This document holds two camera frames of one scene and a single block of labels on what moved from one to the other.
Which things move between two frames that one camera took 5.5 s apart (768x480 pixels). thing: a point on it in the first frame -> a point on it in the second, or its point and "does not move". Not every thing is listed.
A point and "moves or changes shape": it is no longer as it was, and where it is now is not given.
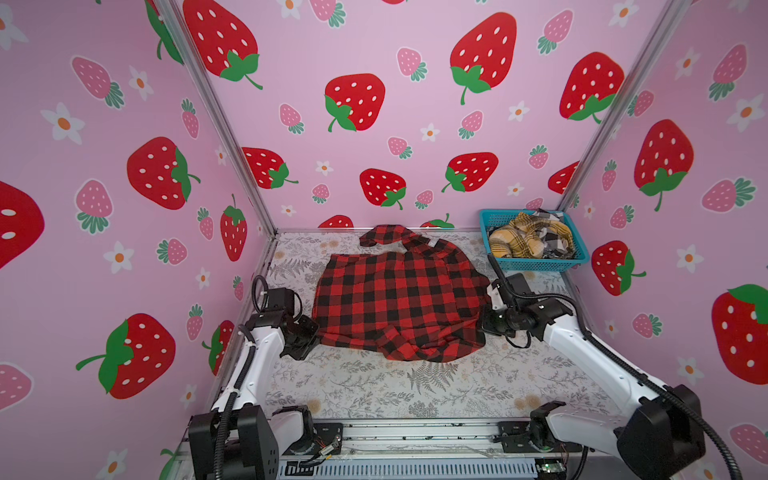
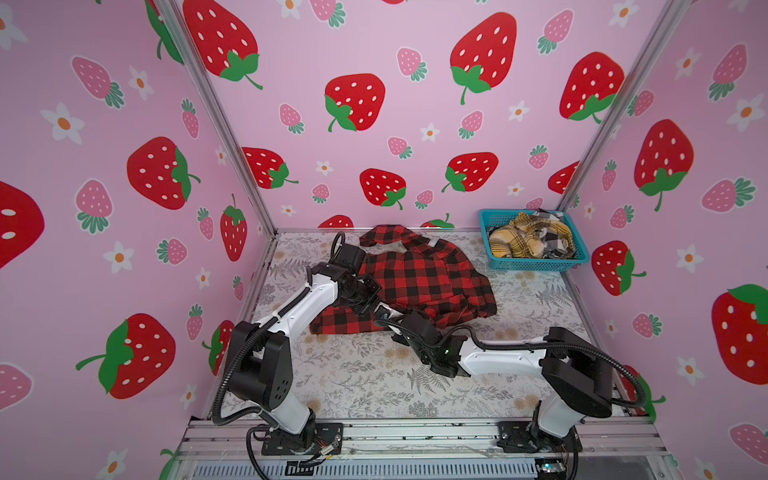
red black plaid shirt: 423,302 moves or changes shape
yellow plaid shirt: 523,237 does not move
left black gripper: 312,328 -> 373,288
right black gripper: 485,325 -> 419,314
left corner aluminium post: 175,17 does not move
